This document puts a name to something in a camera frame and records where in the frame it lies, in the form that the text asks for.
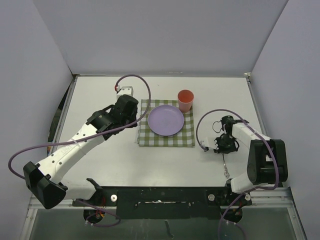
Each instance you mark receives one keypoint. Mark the orange plastic cup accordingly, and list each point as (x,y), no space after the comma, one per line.
(185,100)

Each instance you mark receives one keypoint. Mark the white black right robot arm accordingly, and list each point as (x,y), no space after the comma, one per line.
(267,158)

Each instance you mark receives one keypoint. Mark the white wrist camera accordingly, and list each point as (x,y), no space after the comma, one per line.
(126,90)
(209,143)

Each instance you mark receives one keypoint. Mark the aluminium front frame rail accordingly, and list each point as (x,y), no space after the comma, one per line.
(112,196)

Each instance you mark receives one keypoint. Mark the purple plastic plate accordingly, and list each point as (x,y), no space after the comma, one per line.
(165,120)

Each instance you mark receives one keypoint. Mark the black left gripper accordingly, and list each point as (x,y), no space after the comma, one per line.
(132,117)

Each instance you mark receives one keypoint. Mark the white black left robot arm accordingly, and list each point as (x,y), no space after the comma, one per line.
(46,178)

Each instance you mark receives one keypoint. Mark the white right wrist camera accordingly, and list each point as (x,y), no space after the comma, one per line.
(209,143)

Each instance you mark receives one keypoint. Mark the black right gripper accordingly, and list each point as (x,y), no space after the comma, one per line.
(232,149)

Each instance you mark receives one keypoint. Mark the silver metal fork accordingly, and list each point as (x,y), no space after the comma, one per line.
(226,172)

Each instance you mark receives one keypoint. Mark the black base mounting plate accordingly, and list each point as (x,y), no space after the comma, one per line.
(177,211)

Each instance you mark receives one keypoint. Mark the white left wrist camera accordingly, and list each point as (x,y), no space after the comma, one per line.
(126,90)

